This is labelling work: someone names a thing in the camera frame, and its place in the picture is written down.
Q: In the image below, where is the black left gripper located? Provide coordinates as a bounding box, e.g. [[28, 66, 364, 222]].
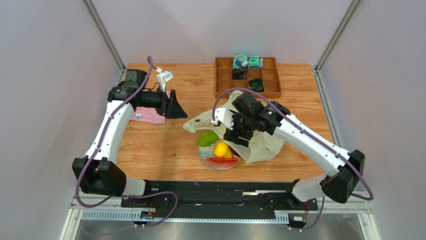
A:
[[137, 86, 188, 120]]

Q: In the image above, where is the pale green avocado plastic bag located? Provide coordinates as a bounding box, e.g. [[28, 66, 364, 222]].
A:
[[183, 109, 285, 164]]

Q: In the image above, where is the yellow fake lemon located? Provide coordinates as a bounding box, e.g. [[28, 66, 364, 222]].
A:
[[213, 141, 234, 159]]

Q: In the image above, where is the red fake watermelon slice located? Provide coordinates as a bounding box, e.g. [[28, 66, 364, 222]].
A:
[[204, 157, 240, 169]]

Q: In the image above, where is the dark red fake apple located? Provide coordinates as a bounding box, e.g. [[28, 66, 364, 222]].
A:
[[230, 148, 240, 157]]

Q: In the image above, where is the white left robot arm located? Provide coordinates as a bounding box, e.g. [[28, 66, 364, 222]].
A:
[[72, 69, 188, 197]]

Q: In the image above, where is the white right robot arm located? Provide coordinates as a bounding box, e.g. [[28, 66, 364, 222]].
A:
[[211, 89, 366, 204]]

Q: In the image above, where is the pink folded t-shirt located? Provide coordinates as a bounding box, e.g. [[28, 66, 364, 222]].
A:
[[130, 105, 169, 125]]

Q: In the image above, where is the white blue ceramic plate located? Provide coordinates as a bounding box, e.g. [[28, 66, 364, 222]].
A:
[[197, 130, 241, 170]]

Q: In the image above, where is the wooden compartment tray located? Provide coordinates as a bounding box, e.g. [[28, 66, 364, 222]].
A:
[[213, 57, 282, 99]]

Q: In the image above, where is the dark rolled sock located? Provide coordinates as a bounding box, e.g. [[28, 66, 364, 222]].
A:
[[231, 68, 248, 80]]

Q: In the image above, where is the teal rolled sock right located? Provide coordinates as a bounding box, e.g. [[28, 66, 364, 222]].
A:
[[247, 56, 264, 69]]

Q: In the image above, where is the teal rolled sock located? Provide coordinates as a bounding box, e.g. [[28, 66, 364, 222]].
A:
[[247, 56, 264, 69], [232, 54, 248, 69]]

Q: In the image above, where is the teal rolled sock left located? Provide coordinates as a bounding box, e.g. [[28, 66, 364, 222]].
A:
[[232, 54, 248, 69]]

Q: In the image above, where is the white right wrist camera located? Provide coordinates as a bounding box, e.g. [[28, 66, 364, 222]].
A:
[[211, 107, 235, 130]]

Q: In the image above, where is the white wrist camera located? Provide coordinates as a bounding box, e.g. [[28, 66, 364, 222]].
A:
[[211, 107, 235, 130], [155, 67, 174, 92]]

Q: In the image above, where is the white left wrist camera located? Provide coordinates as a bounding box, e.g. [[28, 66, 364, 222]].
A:
[[155, 67, 174, 92]]

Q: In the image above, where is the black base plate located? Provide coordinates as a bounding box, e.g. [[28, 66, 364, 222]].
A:
[[121, 180, 319, 220]]

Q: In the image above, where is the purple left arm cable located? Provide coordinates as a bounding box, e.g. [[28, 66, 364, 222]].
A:
[[74, 55, 179, 228]]

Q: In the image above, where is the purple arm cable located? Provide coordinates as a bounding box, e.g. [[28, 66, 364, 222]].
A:
[[74, 55, 179, 228], [211, 87, 375, 232]]

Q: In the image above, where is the aluminium frame rail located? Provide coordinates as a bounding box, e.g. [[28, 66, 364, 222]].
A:
[[60, 181, 380, 240]]

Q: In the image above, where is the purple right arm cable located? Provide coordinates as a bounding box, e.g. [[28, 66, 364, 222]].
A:
[[211, 87, 375, 232]]

